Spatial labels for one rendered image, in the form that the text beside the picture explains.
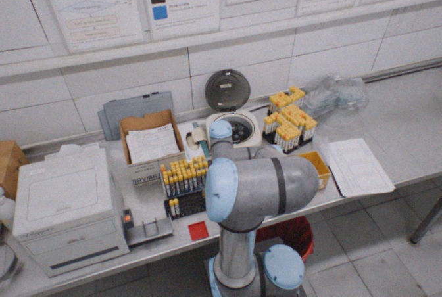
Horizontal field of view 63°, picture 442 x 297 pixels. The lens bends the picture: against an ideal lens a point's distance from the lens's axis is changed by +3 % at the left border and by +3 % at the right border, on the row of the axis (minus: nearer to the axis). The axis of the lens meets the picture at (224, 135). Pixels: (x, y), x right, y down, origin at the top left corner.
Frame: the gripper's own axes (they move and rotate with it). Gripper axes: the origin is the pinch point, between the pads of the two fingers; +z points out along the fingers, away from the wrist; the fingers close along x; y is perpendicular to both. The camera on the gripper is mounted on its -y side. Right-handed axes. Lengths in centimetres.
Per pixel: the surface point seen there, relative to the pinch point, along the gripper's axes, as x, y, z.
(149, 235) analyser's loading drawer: 30.5, -4.3, 4.8
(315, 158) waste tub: -45.7, 6.3, 3.8
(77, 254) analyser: 54, -5, 0
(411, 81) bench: -130, 42, 10
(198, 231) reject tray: 12.4, -6.6, 9.7
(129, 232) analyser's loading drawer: 37.1, 0.3, 5.9
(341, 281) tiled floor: -68, -18, 98
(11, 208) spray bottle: 73, 18, -5
